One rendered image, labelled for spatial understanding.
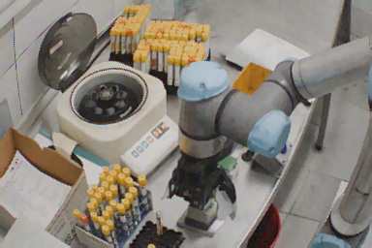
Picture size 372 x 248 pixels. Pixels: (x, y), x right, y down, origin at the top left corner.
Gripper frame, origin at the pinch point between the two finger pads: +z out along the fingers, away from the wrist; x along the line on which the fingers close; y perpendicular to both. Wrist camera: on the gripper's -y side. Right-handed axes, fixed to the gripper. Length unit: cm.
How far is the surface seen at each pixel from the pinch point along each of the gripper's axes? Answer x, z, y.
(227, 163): -1.1, -0.6, -13.2
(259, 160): 4.2, 2.2, -19.6
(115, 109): -27.9, -4.0, -13.4
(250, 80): -8.4, 2.4, -44.2
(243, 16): -24, 6, -81
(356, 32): 10, 81, -241
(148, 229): -8.2, 4.0, 8.4
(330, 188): 22, 94, -103
